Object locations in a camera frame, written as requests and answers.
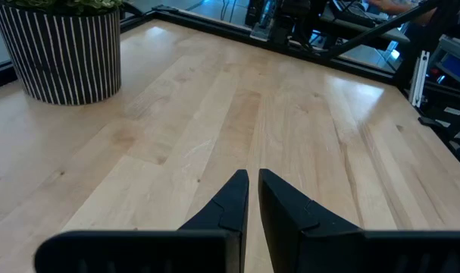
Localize green plant in striped pot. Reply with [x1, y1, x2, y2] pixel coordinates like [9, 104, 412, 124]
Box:
[0, 0, 124, 106]

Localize silver aluminium extrusion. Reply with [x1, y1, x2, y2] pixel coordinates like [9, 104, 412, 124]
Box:
[408, 50, 431, 109]

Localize blue panel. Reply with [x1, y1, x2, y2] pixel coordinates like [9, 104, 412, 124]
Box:
[440, 52, 460, 89]

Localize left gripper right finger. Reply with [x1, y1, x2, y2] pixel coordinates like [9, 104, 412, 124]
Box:
[258, 168, 460, 273]

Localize person's hand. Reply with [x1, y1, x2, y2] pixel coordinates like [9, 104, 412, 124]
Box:
[368, 0, 439, 24]

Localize grey desk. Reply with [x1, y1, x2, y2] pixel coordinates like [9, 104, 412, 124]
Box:
[320, 3, 411, 45]

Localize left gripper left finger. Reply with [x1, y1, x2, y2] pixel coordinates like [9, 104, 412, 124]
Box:
[34, 169, 249, 273]

